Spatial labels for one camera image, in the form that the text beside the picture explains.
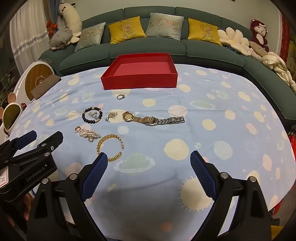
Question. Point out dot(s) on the cream flower-shaped cushion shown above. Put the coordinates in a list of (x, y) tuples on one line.
[(233, 38)]

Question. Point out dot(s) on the grey pig plush toy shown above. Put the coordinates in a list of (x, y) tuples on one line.
[(60, 38)]

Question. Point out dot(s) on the cream crumpled blanket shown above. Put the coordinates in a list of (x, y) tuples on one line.
[(275, 64)]

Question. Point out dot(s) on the gold bangle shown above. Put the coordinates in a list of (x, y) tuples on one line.
[(108, 137)]

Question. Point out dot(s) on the white machine with wooden disc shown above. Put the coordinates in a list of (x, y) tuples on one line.
[(37, 76)]

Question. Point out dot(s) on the red wall hanging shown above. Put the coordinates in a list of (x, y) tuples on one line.
[(288, 34)]

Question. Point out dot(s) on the red bow curtain tieback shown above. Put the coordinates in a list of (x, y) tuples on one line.
[(51, 26)]

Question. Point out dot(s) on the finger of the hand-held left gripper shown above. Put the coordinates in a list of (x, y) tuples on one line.
[(26, 138), (49, 142)]

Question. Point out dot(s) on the silver wristwatch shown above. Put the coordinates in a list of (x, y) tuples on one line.
[(171, 120)]

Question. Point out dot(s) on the red monkey plush toy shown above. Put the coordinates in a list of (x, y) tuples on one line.
[(260, 32)]

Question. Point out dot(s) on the blue planet-print tablecloth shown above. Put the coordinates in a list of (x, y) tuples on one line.
[(161, 104)]

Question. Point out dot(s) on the long white plush toy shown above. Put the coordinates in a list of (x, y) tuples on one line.
[(71, 20)]

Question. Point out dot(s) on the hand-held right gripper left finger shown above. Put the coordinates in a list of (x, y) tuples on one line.
[(96, 173)]

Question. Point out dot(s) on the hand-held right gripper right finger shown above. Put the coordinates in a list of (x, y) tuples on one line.
[(203, 173)]

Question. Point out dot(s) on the grey-green embroidered cushion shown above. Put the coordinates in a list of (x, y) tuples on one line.
[(90, 37), (164, 26)]

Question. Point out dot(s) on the white sheer curtain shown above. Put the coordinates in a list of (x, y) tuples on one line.
[(27, 34)]

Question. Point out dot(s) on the yellow embroidered cushion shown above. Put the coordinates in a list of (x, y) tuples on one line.
[(126, 30), (203, 31)]

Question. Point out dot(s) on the small red knob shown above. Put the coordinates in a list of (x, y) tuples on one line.
[(23, 105)]

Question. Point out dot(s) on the gold wristwatch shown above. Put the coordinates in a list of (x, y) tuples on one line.
[(128, 116)]

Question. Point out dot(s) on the red cardboard box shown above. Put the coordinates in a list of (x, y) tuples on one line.
[(138, 81)]

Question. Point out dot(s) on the tan plush pillow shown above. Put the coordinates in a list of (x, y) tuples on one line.
[(257, 47)]

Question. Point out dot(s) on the brown cloth pad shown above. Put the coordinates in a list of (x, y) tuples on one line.
[(45, 87)]

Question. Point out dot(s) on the white device with dark oval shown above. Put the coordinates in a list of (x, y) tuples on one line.
[(10, 115)]

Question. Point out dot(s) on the green sofa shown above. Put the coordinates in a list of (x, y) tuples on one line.
[(148, 48)]

